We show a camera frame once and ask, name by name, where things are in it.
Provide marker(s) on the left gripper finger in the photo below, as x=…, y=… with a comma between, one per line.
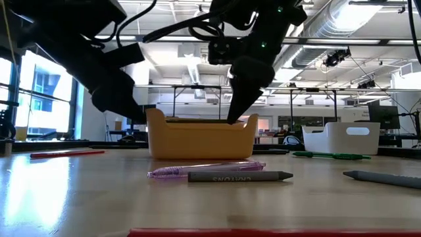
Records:
x=121, y=102

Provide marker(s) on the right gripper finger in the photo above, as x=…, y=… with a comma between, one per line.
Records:
x=243, y=98

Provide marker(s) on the black pen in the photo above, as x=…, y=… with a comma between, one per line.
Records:
x=273, y=151
x=112, y=147

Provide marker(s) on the yellow plastic bin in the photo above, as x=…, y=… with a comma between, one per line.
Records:
x=197, y=141

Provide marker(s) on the red pencil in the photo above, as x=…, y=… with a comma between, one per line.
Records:
x=65, y=153
x=263, y=233

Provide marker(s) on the grey crayon with print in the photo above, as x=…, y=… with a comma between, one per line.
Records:
x=237, y=176

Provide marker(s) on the translucent purple pen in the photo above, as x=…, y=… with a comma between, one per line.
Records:
x=171, y=172

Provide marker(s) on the green pen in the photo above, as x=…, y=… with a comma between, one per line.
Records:
x=342, y=156

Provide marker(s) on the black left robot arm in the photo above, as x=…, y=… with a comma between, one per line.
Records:
x=65, y=16

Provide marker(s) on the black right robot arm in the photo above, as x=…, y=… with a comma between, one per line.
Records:
x=269, y=8

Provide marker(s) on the long ceiling light strip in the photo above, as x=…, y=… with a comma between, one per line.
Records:
x=329, y=41

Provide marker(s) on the yellow box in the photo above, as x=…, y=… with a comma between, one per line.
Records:
x=21, y=133

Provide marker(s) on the white plastic bin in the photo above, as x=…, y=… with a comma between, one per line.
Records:
x=335, y=141

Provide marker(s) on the black computer monitor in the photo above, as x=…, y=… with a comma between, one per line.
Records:
x=383, y=116

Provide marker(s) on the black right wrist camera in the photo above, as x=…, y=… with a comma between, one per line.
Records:
x=222, y=49

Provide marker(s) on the black arched frame bracket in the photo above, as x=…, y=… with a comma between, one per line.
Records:
x=291, y=141
x=126, y=139

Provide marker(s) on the black metal frame stand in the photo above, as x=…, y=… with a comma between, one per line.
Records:
x=197, y=87
x=291, y=108

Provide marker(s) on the black ceiling camera cluster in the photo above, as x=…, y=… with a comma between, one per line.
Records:
x=333, y=59

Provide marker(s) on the black aluminium table frame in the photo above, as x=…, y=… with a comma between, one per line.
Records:
x=49, y=145

